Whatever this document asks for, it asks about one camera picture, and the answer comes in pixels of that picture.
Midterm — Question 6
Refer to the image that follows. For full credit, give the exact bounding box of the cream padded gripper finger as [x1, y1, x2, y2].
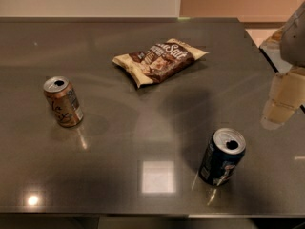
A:
[261, 66, 305, 130]
[260, 28, 283, 59]

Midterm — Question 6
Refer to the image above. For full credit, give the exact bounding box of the dark blue pepsi can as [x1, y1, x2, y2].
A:
[199, 128, 246, 186]

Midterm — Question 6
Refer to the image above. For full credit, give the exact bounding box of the orange lacroix can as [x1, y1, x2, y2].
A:
[43, 76, 84, 128]

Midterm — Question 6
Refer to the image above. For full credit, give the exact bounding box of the brown and cream chip bag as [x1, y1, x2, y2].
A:
[112, 38, 207, 88]

